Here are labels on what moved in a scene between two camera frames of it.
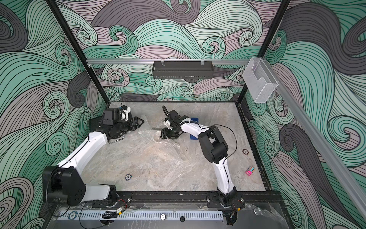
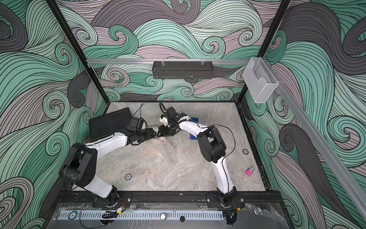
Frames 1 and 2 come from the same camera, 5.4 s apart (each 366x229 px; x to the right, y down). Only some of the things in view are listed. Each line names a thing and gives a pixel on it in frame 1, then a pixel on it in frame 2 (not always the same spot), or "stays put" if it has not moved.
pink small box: (249, 171) stays put
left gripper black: (135, 125) → (149, 134)
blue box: (196, 119) stays put
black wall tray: (183, 69) stays put
